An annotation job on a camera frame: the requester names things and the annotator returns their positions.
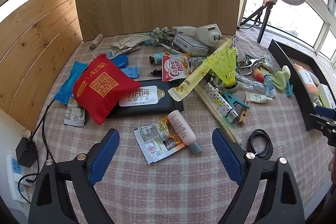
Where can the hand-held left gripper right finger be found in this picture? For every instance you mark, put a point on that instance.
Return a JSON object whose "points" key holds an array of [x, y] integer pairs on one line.
{"points": [[227, 158]]}

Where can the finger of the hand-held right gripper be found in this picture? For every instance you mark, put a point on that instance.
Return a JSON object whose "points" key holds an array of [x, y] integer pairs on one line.
{"points": [[325, 127], [325, 110]]}

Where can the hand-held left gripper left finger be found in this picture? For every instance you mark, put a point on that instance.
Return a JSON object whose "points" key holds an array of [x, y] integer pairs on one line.
{"points": [[103, 158]]}

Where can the black rectangular tray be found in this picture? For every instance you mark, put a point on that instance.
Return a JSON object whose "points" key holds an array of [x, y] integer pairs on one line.
{"points": [[296, 92]]}

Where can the pink lotion tube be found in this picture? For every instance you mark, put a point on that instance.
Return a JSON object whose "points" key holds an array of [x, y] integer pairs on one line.
{"points": [[181, 127]]}

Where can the white floral wipes pack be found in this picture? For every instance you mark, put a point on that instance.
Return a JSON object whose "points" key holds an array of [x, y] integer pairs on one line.
{"points": [[326, 95]]}

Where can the orange white tissue pack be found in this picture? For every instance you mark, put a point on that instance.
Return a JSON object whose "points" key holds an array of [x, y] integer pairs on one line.
{"points": [[308, 85]]}

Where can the blue plastic clothespin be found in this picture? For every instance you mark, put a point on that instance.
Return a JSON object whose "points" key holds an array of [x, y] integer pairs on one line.
{"points": [[288, 89], [236, 102]]}

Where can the sleeved wooden chopsticks pair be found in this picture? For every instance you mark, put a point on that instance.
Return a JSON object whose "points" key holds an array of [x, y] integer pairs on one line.
{"points": [[215, 113]]}

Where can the wooden clothespin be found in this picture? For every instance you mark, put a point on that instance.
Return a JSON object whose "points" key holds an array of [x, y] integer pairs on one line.
{"points": [[244, 115]]}

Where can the small white sachet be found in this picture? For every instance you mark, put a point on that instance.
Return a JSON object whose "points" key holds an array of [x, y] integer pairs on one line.
{"points": [[74, 113]]}

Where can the white orange sauce sachet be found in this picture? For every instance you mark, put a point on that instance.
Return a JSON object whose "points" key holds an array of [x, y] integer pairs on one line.
{"points": [[155, 142]]}

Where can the green microfibre cloth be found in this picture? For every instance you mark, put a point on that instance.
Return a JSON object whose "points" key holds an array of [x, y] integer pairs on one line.
{"points": [[281, 78]]}

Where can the white monogram patterned pack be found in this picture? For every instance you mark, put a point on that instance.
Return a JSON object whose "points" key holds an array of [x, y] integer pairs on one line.
{"points": [[218, 98]]}

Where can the small white cream tube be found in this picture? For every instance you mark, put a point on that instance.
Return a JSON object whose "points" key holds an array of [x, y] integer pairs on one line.
{"points": [[256, 98]]}

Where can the red fabric pouch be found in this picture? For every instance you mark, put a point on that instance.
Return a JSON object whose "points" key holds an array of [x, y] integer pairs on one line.
{"points": [[102, 87]]}

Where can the black wet wipes pack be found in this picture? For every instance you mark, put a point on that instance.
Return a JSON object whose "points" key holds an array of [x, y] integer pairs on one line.
{"points": [[157, 108]]}

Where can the black power adapter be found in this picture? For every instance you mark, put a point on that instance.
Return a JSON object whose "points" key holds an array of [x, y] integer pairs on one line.
{"points": [[25, 153]]}

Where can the clear plastic bag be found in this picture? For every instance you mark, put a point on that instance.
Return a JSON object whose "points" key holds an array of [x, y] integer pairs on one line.
{"points": [[249, 82]]}

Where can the blue foil packet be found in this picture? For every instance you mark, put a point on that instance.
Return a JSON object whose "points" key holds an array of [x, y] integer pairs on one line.
{"points": [[69, 82]]}

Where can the long yellow star sachet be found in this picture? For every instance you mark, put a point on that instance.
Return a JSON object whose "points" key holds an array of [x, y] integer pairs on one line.
{"points": [[191, 81]]}

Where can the silver metal squeezer tool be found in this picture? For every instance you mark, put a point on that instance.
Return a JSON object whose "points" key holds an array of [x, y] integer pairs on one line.
{"points": [[249, 64]]}

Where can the blue phone stand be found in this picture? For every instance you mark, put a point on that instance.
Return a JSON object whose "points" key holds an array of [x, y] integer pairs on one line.
{"points": [[130, 72]]}

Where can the white power strip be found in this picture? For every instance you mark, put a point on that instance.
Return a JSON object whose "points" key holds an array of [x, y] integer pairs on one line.
{"points": [[14, 179]]}

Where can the yellow-green shuttlecock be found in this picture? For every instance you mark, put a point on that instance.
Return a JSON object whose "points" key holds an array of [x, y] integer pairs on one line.
{"points": [[223, 64]]}

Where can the blue round case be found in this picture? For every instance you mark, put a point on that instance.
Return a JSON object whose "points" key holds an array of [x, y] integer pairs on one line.
{"points": [[120, 61]]}

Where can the black usb adapter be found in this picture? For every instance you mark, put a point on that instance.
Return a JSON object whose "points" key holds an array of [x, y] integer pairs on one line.
{"points": [[155, 73]]}

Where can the red creamer sachet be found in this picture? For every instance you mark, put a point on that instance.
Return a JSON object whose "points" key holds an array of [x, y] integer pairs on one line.
{"points": [[174, 67]]}

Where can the black tripod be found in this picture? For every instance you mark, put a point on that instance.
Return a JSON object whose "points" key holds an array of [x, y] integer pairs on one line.
{"points": [[263, 24]]}

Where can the silver pen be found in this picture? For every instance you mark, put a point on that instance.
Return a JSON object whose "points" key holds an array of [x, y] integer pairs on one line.
{"points": [[123, 52]]}

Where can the small metal keyring tool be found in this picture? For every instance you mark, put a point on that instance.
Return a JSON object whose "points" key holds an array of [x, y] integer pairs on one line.
{"points": [[235, 41]]}

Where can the green hand cream tube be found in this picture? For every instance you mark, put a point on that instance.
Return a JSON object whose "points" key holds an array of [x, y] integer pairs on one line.
{"points": [[161, 58]]}

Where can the beige lip balm stick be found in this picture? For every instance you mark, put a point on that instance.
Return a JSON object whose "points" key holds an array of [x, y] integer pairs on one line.
{"points": [[95, 41]]}

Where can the white rounded box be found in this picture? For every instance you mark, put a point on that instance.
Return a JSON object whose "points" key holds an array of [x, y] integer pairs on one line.
{"points": [[193, 45]]}

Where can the white paper packets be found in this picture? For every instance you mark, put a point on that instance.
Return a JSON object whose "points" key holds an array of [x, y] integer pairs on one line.
{"points": [[128, 41]]}

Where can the white plug-in device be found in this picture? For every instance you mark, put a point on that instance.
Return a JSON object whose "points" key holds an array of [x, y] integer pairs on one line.
{"points": [[210, 35]]}

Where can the pine wood panel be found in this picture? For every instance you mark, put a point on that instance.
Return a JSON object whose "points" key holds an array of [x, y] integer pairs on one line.
{"points": [[34, 43]]}

